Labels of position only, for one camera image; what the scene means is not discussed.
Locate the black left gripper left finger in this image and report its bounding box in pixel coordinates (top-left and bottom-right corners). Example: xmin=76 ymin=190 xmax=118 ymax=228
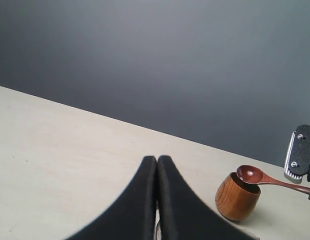
xmin=68 ymin=156 xmax=156 ymax=240

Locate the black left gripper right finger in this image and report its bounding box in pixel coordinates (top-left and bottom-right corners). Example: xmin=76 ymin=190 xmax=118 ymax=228
xmin=157 ymin=155 xmax=257 ymax=240

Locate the red-brown wooden spoon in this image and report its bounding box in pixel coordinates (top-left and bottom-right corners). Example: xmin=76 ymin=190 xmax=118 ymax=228
xmin=236 ymin=165 xmax=310 ymax=195

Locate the brown wooden cup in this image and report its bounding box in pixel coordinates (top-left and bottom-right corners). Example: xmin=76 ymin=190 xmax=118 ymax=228
xmin=215 ymin=172 xmax=261 ymax=222

